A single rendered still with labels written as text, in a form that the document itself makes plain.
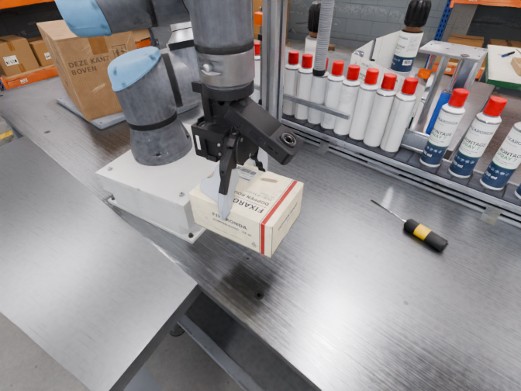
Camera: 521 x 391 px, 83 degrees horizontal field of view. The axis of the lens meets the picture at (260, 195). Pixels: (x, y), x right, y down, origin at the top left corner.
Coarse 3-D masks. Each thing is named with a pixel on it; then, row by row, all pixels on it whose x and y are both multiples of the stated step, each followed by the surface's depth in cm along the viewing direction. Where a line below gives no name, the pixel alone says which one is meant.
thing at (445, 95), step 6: (444, 90) 75; (450, 90) 74; (444, 96) 75; (438, 102) 77; (444, 102) 75; (438, 108) 77; (438, 114) 78; (432, 120) 80; (432, 126) 80; (426, 132) 82
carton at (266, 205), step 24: (240, 168) 56; (192, 192) 50; (240, 192) 50; (264, 192) 50; (288, 192) 50; (216, 216) 50; (240, 216) 47; (264, 216) 46; (288, 216) 51; (240, 240) 51; (264, 240) 47
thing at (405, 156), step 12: (288, 120) 102; (324, 132) 96; (360, 144) 90; (396, 156) 85; (408, 156) 85; (420, 156) 85; (420, 168) 81; (432, 168) 81; (444, 168) 81; (456, 180) 77; (468, 180) 77; (492, 192) 73; (504, 192) 73; (516, 204) 70
